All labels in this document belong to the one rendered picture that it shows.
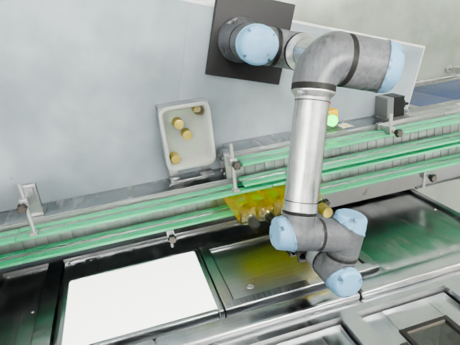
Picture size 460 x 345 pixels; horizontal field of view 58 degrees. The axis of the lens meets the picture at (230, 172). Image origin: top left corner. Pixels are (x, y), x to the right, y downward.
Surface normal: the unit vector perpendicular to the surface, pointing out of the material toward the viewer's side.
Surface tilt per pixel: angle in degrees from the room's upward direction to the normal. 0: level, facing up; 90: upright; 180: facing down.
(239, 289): 90
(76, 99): 0
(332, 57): 25
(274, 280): 91
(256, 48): 9
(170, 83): 0
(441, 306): 90
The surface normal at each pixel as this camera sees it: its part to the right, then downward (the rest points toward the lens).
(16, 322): -0.11, -0.93
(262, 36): 0.13, 0.35
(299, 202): -0.27, 0.05
